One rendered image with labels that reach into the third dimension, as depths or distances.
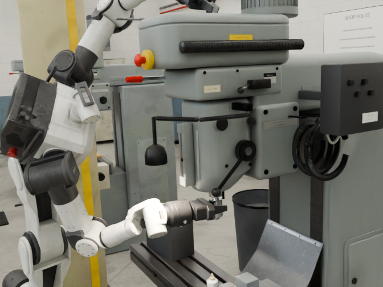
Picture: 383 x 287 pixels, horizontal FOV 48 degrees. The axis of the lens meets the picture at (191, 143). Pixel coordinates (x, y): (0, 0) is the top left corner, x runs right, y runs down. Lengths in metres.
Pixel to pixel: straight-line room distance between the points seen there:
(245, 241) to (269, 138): 2.16
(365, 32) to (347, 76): 5.07
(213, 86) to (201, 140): 0.18
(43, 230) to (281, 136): 1.03
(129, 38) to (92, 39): 9.34
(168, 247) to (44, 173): 0.71
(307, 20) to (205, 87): 5.87
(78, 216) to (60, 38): 1.74
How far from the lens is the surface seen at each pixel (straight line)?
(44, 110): 1.51
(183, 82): 1.36
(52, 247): 1.91
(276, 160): 1.50
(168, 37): 1.25
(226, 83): 1.34
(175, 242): 1.88
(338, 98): 1.30
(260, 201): 3.84
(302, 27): 7.18
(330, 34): 6.77
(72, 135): 1.50
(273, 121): 1.46
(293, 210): 1.78
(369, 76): 1.39
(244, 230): 3.51
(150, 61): 1.31
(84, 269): 3.36
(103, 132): 9.91
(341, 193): 1.66
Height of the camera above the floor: 1.75
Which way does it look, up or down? 11 degrees down
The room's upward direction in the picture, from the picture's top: 2 degrees counter-clockwise
